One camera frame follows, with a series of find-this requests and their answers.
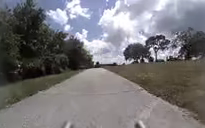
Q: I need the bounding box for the pale grey concrete path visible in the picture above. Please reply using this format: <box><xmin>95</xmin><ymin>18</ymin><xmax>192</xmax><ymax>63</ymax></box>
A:
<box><xmin>0</xmin><ymin>67</ymin><xmax>205</xmax><ymax>128</ymax></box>

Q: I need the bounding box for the round dark tree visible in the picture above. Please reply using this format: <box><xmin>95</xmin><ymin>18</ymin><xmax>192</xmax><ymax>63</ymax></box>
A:
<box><xmin>122</xmin><ymin>42</ymin><xmax>152</xmax><ymax>64</ymax></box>

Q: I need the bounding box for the tall thin-trunk tree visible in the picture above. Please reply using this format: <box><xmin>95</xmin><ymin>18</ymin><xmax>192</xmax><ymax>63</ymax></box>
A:
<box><xmin>145</xmin><ymin>34</ymin><xmax>171</xmax><ymax>63</ymax></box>

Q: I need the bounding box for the robot's own part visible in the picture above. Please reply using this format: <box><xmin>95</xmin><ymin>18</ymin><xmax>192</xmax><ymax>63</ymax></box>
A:
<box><xmin>135</xmin><ymin>120</ymin><xmax>146</xmax><ymax>128</ymax></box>
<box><xmin>63</xmin><ymin>121</ymin><xmax>73</xmax><ymax>128</ymax></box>

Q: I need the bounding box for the dry grass field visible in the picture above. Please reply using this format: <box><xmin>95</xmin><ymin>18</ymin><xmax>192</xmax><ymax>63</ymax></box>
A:
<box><xmin>102</xmin><ymin>57</ymin><xmax>205</xmax><ymax>128</ymax></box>

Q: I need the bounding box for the row of dark green trees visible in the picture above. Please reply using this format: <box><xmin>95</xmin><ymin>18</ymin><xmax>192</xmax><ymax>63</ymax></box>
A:
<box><xmin>0</xmin><ymin>0</ymin><xmax>95</xmax><ymax>88</ymax></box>

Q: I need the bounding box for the green grass verge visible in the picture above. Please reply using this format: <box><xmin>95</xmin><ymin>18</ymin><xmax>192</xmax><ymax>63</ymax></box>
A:
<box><xmin>0</xmin><ymin>68</ymin><xmax>86</xmax><ymax>115</ymax></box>

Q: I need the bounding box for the broad dark tree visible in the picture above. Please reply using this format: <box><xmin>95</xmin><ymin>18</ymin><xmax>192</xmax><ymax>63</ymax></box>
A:
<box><xmin>171</xmin><ymin>27</ymin><xmax>205</xmax><ymax>61</ymax></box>

